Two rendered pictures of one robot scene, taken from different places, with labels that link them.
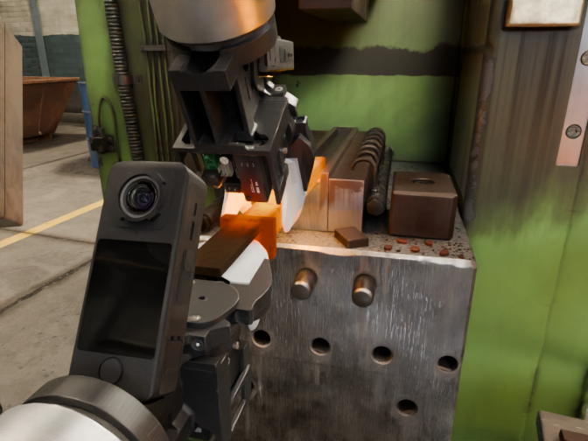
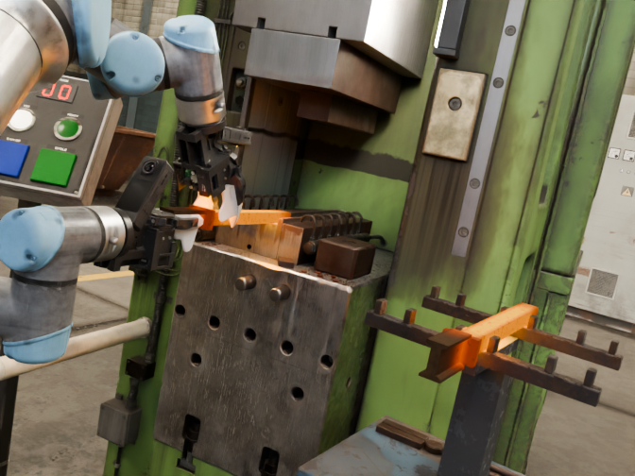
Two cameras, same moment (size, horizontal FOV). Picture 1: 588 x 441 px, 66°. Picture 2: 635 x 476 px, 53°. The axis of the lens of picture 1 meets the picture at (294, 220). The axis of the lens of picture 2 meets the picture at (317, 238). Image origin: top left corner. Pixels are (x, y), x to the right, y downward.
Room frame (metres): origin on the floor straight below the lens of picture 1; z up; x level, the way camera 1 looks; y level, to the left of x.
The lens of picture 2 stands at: (-0.66, -0.34, 1.17)
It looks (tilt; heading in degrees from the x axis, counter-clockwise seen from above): 9 degrees down; 10
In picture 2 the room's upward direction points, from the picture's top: 11 degrees clockwise
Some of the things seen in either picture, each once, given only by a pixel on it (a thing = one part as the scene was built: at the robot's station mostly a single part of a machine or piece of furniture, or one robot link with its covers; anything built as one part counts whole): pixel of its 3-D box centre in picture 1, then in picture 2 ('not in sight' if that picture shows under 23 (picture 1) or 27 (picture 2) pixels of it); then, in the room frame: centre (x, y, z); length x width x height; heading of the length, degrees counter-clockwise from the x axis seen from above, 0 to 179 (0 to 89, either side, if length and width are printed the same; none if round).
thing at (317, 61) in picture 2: not in sight; (331, 76); (0.81, -0.04, 1.32); 0.42 x 0.20 x 0.10; 167
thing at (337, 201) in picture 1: (318, 166); (301, 229); (0.81, -0.04, 0.96); 0.42 x 0.20 x 0.09; 167
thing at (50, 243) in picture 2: not in sight; (50, 239); (0.04, 0.11, 0.99); 0.11 x 0.08 x 0.09; 167
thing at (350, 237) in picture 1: (351, 237); (285, 262); (0.56, -0.08, 0.92); 0.04 x 0.03 x 0.01; 18
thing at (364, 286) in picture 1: (363, 290); (279, 294); (0.50, -0.09, 0.87); 0.04 x 0.03 x 0.03; 167
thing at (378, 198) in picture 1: (381, 176); (339, 242); (0.75, -0.15, 0.95); 0.34 x 0.03 x 0.03; 167
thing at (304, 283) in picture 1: (304, 284); (245, 282); (0.52, -0.01, 0.87); 0.04 x 0.03 x 0.03; 167
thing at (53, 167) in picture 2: not in sight; (54, 168); (0.55, 0.44, 1.01); 0.07 x 0.05 x 0.07; 102
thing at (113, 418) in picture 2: not in sight; (120, 420); (0.80, 0.33, 0.36); 0.09 x 0.07 x 0.12; 77
